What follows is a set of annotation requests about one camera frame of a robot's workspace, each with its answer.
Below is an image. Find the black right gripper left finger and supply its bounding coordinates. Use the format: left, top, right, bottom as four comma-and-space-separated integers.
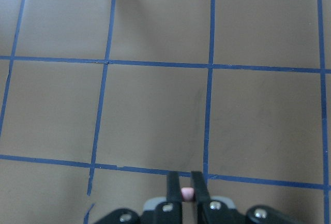
152, 171, 183, 224

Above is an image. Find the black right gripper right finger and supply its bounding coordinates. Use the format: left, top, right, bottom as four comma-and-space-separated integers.
191, 171, 233, 223

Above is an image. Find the pink chopstick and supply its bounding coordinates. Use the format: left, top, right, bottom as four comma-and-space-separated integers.
181, 187, 194, 202

